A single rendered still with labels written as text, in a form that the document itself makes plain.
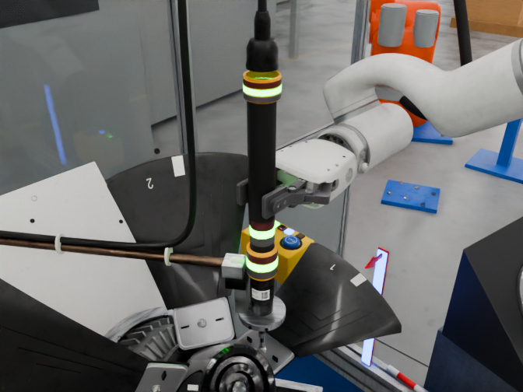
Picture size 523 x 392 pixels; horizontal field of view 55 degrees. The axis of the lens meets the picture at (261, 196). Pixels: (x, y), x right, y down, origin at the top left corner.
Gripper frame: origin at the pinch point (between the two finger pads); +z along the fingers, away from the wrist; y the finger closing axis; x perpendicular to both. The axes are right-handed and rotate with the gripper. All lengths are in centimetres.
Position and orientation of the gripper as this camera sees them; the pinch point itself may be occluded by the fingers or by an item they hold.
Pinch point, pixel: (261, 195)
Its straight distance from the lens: 65.1
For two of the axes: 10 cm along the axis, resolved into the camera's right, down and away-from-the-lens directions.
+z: -6.9, 3.7, -6.2
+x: 0.0, -8.6, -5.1
